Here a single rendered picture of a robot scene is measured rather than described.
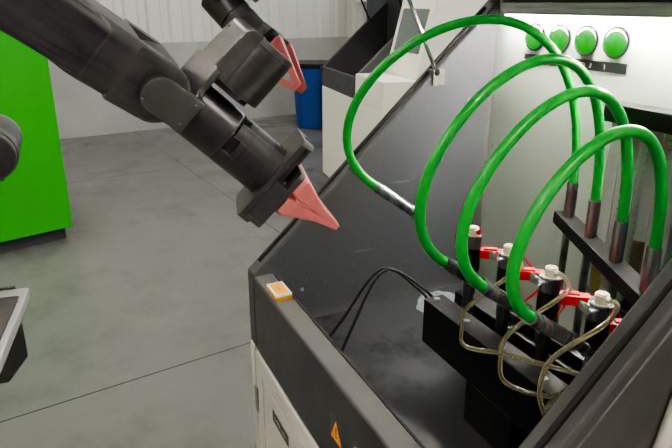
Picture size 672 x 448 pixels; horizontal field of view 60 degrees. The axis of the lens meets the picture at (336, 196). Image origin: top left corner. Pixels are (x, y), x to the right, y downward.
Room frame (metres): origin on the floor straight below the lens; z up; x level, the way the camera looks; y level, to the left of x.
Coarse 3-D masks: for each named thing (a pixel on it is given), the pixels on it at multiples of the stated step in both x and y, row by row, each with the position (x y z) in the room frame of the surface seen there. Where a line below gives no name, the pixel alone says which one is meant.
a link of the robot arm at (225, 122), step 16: (208, 96) 0.56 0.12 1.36; (208, 112) 0.55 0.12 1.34; (224, 112) 0.56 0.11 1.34; (240, 112) 0.58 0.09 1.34; (192, 128) 0.55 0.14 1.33; (208, 128) 0.55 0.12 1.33; (224, 128) 0.55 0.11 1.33; (192, 144) 0.56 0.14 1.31; (208, 144) 0.55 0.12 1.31; (224, 144) 0.56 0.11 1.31
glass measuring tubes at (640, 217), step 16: (608, 112) 0.92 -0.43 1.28; (640, 112) 0.87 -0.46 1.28; (656, 112) 0.85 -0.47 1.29; (656, 128) 0.85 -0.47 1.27; (640, 144) 0.88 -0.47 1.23; (608, 160) 0.92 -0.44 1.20; (640, 160) 0.89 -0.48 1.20; (608, 176) 0.92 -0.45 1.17; (640, 176) 0.89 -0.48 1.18; (608, 192) 0.91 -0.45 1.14; (640, 192) 0.88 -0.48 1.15; (608, 208) 0.91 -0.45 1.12; (640, 208) 0.86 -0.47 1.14; (608, 224) 0.91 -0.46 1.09; (640, 224) 0.85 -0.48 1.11; (608, 240) 0.92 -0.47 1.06; (640, 240) 0.85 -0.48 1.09; (624, 256) 0.89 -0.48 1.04; (640, 256) 0.85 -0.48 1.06; (592, 272) 0.92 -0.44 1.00; (640, 272) 0.85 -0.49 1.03; (592, 288) 0.92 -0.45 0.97; (624, 304) 0.86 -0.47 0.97
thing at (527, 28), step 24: (456, 24) 0.90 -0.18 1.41; (480, 24) 0.91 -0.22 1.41; (504, 24) 0.91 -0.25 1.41; (528, 24) 0.91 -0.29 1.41; (408, 48) 0.90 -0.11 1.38; (552, 48) 0.91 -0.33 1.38; (360, 96) 0.89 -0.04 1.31; (576, 120) 0.91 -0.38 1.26; (576, 144) 0.91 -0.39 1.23; (360, 168) 0.89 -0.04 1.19
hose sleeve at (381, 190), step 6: (378, 186) 0.89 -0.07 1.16; (384, 186) 0.90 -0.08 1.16; (378, 192) 0.89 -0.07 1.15; (384, 192) 0.89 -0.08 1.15; (390, 192) 0.90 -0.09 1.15; (384, 198) 0.90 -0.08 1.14; (390, 198) 0.89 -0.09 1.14; (396, 198) 0.89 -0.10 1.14; (402, 198) 0.90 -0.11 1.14; (396, 204) 0.90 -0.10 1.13; (402, 204) 0.89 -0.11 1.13; (408, 204) 0.90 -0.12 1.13; (402, 210) 0.90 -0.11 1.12; (408, 210) 0.89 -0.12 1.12
